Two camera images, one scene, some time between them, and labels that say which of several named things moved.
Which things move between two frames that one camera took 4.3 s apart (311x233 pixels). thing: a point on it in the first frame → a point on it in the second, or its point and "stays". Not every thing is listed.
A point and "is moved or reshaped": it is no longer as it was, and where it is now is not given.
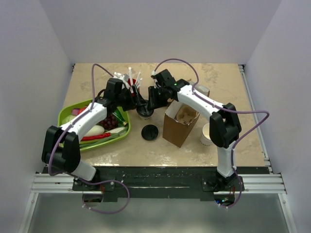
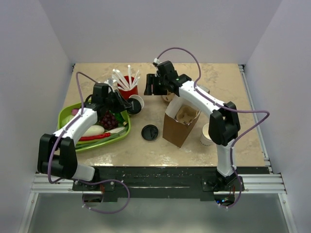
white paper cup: (146, 118) is moved or reshaped
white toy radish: (96, 129) stays
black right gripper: (154, 102) → (151, 79)
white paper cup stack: (205, 139) stays
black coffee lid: (145, 111) is moved or reshaped
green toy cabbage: (67, 119) stays
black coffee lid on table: (149, 132) stays
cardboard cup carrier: (186, 114) stays
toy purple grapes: (109, 123) stays
